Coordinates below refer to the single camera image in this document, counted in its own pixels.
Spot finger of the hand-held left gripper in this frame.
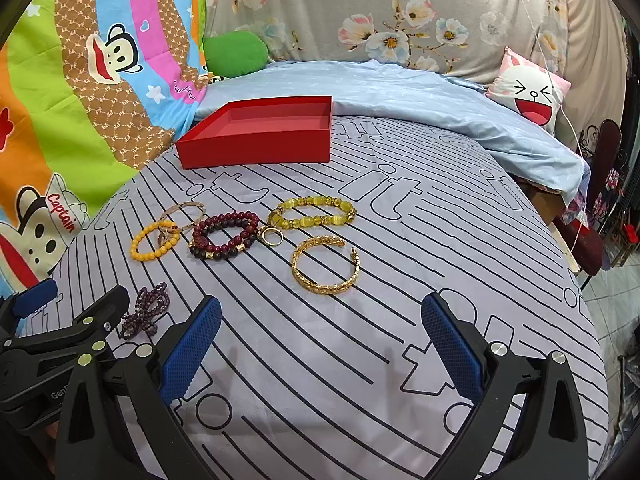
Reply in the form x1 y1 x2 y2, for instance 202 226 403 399
0 278 59 342
0 285 132 377

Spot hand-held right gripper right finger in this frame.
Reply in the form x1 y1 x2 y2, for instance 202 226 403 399
421 292 598 480

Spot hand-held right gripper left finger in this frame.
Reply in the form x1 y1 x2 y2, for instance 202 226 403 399
52 296 223 480

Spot purple bead bracelet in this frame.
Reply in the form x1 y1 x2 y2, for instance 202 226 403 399
118 282 171 340

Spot yellow bead bracelet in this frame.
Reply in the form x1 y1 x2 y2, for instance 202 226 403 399
130 223 180 262

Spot dark bead bracelet gold spacers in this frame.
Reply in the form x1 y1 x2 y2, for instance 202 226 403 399
188 232 256 264

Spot rose gold bangle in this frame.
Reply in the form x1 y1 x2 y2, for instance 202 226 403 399
158 201 207 235

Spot red bead bracelet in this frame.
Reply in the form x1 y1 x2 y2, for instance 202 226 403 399
192 212 261 247

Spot gold ring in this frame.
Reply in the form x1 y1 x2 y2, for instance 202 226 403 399
257 226 284 249

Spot gold cuff bangle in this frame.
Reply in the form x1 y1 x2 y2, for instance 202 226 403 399
291 236 362 292

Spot yellow-green stone bead bracelet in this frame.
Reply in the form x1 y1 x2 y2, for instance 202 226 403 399
266 197 358 231

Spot red cardboard box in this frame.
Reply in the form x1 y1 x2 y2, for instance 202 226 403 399
174 95 334 169

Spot colourful cartoon monkey blanket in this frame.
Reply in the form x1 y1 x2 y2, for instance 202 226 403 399
0 0 217 307

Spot dark red metal chair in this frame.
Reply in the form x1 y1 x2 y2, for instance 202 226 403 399
555 119 633 277

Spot light blue quilt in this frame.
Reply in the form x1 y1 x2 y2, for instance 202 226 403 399
192 58 587 197

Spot pink cartoon cat cushion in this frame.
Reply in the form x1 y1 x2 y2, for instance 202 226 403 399
486 46 572 129

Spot green plush cushion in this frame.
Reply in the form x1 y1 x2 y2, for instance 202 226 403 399
202 30 270 77

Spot beige cloth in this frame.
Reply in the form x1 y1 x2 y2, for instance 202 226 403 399
562 0 630 128

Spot grey floral bedding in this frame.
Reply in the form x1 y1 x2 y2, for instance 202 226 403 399
206 0 572 87

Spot white cable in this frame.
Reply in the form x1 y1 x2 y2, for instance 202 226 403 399
519 0 586 272

